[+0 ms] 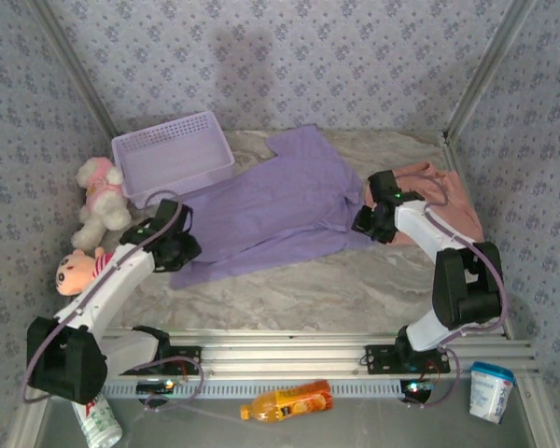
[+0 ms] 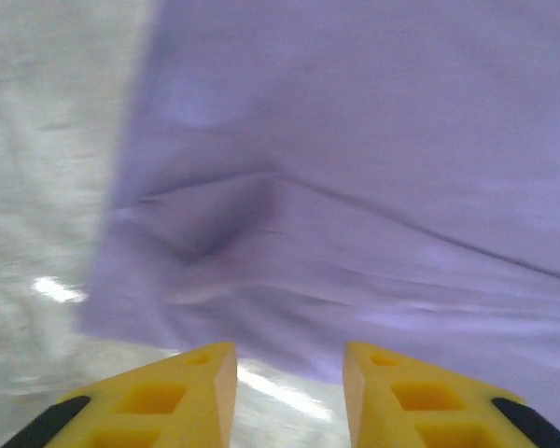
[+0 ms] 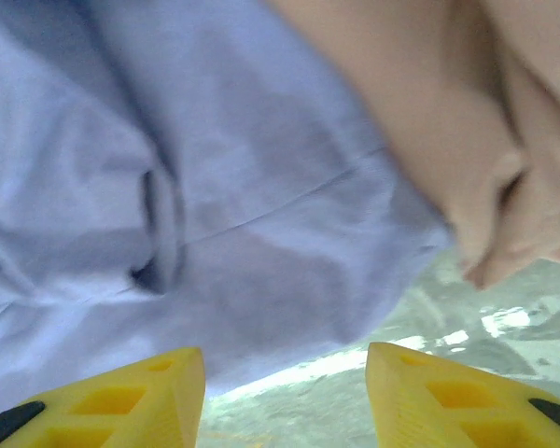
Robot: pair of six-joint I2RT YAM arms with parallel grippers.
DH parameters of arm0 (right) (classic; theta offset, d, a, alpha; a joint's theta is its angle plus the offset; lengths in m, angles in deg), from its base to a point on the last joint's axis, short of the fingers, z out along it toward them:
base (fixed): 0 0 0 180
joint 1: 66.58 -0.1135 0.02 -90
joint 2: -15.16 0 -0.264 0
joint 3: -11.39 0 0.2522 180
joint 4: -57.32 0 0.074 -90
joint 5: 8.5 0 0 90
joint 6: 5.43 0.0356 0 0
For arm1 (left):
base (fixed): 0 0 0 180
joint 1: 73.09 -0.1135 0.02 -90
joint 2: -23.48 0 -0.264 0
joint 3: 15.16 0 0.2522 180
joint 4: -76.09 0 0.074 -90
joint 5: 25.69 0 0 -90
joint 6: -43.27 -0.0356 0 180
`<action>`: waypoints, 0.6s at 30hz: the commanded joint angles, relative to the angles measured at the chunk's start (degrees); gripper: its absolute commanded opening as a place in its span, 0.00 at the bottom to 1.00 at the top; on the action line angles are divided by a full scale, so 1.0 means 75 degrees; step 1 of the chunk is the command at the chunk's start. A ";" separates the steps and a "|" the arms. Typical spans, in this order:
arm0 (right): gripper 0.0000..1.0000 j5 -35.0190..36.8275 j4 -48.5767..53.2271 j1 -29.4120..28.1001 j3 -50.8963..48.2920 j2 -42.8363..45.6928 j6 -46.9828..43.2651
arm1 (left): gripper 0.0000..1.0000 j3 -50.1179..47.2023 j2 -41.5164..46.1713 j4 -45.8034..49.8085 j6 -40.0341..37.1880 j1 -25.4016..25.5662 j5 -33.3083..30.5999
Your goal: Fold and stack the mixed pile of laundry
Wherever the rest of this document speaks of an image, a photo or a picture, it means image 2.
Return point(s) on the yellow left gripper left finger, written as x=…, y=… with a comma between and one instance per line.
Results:
x=168, y=401

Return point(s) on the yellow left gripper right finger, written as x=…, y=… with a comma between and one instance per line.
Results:
x=424, y=401

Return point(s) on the purple cloth garment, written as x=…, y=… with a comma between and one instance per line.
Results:
x=331, y=163

